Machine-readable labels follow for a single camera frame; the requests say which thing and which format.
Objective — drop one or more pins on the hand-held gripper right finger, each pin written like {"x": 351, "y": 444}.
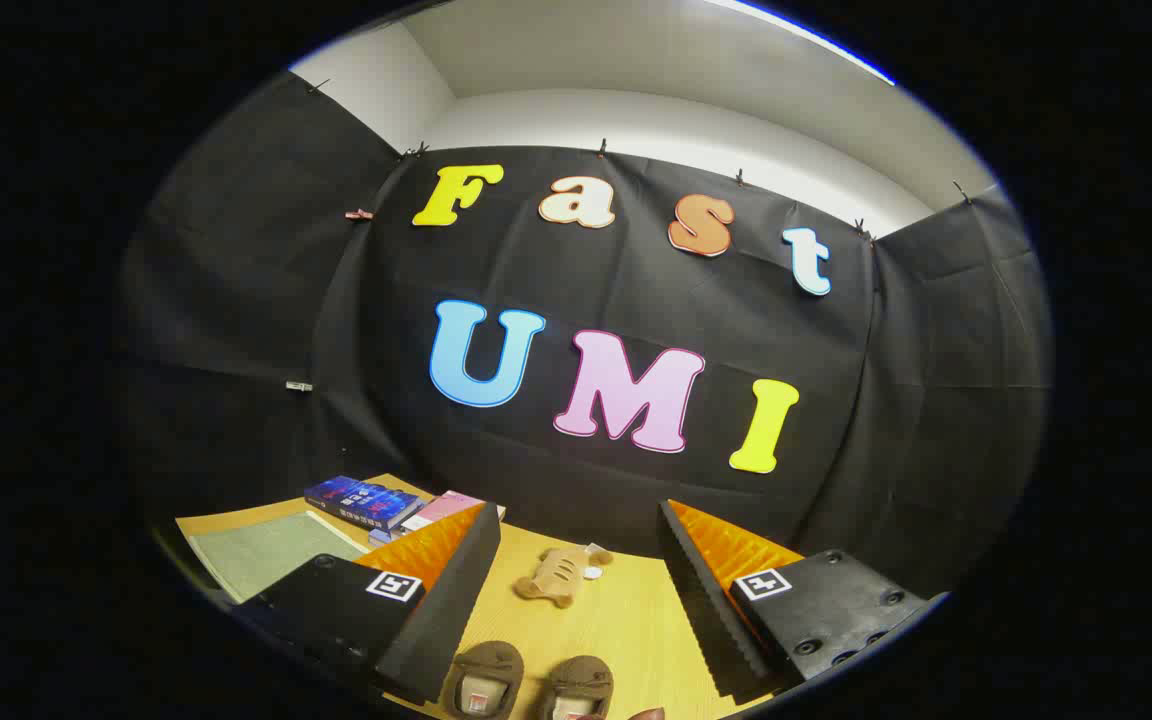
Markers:
{"x": 711, "y": 620}

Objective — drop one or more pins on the dark blue book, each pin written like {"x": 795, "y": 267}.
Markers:
{"x": 361, "y": 500}

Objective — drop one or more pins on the brown fuzzy slipper shoe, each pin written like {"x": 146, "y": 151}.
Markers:
{"x": 578, "y": 676}
{"x": 484, "y": 668}

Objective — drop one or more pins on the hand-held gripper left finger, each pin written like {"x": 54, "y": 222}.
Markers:
{"x": 436, "y": 620}

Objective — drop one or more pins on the pink cover book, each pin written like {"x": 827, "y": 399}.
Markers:
{"x": 446, "y": 508}

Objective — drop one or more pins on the tan plush toy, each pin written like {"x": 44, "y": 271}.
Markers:
{"x": 554, "y": 578}

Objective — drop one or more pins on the light blue book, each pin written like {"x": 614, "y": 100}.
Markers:
{"x": 383, "y": 535}

